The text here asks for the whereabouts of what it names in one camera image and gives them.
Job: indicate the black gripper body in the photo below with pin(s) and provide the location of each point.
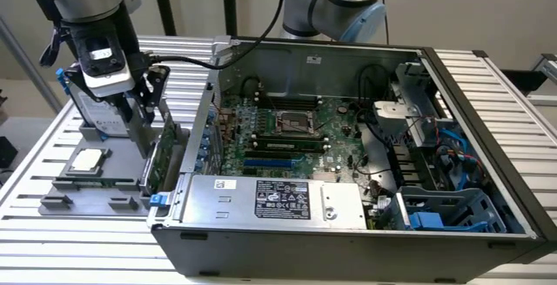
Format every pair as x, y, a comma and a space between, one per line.
129, 37

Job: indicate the green expansion card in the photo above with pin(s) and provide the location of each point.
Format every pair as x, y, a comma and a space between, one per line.
163, 154

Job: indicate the hard disk with blue carrier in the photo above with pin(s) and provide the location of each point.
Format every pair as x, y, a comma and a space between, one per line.
101, 117

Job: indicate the black stand pole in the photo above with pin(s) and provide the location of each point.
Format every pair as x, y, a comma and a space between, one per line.
163, 1
228, 1

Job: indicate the silver CPU chip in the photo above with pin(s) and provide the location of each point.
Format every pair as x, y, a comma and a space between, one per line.
89, 160

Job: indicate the small black box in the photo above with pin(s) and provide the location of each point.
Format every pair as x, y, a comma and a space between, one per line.
8, 153

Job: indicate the green RAM stick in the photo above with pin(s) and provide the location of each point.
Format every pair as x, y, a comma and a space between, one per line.
104, 184

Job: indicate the metal CPU socket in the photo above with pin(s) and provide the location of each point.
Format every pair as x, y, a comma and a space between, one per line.
297, 122

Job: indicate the black RAM stick with label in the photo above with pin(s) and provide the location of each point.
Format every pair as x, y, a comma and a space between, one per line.
287, 144

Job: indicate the blue expansion slot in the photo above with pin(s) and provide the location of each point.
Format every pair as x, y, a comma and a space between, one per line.
267, 163

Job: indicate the blue plastic latch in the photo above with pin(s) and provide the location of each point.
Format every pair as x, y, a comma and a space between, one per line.
157, 200

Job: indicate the grey parts rack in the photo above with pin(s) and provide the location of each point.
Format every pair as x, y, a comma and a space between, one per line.
86, 197

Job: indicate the green motherboard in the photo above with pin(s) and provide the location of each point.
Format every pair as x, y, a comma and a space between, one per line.
299, 158

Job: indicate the grey power supply unit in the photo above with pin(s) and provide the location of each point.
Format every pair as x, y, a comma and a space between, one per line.
243, 200

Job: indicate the small silver heatsink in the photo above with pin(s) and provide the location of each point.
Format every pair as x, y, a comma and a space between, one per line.
325, 176

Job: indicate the grey metal drive cage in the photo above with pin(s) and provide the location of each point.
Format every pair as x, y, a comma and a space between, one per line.
408, 109

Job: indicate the black open PC case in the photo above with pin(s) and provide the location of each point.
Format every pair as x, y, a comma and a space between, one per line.
347, 252

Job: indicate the blue plastic disk bay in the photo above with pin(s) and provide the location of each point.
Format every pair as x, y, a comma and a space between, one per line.
452, 213

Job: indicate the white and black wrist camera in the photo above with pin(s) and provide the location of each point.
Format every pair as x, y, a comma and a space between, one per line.
108, 83

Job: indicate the aluminium frame bar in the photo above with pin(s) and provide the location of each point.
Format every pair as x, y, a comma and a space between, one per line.
25, 63

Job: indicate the metal card retention bracket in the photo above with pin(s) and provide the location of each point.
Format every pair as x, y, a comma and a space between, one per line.
223, 48

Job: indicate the black block on frame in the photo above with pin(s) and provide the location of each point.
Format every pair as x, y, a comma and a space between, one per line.
522, 79

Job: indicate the aluminium profile rail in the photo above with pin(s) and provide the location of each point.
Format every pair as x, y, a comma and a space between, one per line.
543, 66

